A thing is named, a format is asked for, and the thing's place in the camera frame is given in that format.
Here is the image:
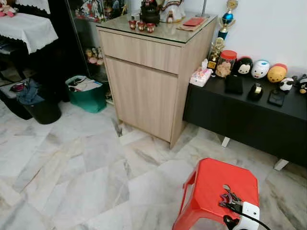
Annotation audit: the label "black bin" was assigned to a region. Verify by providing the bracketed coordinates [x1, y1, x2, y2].
[21, 86, 62, 126]

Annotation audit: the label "black flat stand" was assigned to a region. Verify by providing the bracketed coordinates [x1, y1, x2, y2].
[267, 88, 287, 107]

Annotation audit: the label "pink white tissue pack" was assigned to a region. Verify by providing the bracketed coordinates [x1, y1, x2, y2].
[189, 59, 213, 88]

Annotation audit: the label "keys with colourful keychain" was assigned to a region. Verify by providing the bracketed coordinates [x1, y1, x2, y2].
[223, 189, 242, 205]

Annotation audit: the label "green bag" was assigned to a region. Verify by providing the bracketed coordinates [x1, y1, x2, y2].
[65, 75, 107, 114]

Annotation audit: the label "pink plush toy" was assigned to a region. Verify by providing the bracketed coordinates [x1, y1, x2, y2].
[0, 3, 19, 18]

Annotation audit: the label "blue gold trophy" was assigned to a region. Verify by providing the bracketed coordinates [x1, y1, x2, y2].
[218, 0, 239, 42]

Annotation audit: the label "jar with red lid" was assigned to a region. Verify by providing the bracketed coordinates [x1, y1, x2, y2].
[215, 50, 238, 79]

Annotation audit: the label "table with white cloth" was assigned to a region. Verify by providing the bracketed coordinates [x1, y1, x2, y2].
[0, 12, 59, 55]

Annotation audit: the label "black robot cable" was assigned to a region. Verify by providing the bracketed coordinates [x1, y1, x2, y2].
[238, 217, 272, 230]

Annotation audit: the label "black mouse plush toy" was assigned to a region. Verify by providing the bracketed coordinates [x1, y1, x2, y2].
[233, 56, 254, 76]

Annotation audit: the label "dark blue cloth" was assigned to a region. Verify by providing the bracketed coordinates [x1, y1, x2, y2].
[16, 79, 45, 105]

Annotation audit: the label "white round plush toy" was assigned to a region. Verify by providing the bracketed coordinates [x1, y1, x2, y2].
[250, 59, 271, 80]

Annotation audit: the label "small gold trophy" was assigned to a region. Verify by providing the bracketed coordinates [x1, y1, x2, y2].
[207, 37, 226, 70]

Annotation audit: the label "black square box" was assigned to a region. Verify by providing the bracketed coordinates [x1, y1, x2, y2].
[225, 74, 244, 95]

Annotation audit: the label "black incense pot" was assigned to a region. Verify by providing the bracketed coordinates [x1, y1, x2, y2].
[140, 0, 161, 26]

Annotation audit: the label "black tape dispenser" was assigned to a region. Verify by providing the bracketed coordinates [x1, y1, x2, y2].
[247, 82, 264, 102]

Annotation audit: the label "small plush toys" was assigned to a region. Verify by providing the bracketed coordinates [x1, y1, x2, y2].
[85, 46, 105, 67]

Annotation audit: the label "red plastic stool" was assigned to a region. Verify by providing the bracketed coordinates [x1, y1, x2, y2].
[173, 158, 260, 230]

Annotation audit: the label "black bag with sunglasses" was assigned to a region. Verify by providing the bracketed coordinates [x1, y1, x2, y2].
[0, 80, 32, 121]

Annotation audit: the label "white ceramic figurine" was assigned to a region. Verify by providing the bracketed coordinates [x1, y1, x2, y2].
[160, 0, 187, 24]

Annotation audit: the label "black low console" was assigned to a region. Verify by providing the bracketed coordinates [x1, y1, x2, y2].
[182, 71, 307, 168]

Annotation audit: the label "small black white figure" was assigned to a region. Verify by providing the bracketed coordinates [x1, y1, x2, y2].
[279, 77, 295, 92]

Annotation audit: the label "light wooden cabinet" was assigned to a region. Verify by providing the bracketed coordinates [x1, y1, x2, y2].
[96, 13, 219, 149]

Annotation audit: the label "red packet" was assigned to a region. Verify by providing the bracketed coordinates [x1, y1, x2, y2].
[182, 17, 206, 28]

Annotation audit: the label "glass display cabinet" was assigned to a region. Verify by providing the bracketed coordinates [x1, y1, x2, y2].
[66, 0, 129, 104]

